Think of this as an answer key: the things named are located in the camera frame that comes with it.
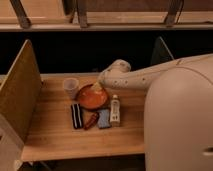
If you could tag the translucent plastic cup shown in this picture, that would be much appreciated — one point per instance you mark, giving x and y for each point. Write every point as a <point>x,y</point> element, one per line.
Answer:
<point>71,87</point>

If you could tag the red brown small object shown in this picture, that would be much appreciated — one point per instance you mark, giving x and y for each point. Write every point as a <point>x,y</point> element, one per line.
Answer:
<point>92,121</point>

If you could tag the blue sponge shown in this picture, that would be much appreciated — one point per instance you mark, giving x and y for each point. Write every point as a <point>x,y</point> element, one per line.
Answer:
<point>103,121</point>

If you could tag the orange ceramic bowl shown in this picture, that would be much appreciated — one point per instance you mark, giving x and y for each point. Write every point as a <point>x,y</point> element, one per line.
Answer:
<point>90,99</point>

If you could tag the black white striped cloth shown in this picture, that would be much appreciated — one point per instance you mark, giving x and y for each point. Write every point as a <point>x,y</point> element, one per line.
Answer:
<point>77,116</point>

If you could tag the wooden side panel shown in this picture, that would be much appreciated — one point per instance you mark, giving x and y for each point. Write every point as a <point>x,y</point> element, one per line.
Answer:
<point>19,91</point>

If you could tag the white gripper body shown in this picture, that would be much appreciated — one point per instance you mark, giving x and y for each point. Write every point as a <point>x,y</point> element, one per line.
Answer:
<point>117,68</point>

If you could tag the white plastic bottle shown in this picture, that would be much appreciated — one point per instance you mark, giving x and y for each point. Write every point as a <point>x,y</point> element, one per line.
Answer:
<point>115,111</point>

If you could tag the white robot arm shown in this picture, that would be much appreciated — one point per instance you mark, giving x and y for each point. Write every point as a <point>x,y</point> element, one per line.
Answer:
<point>178,110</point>

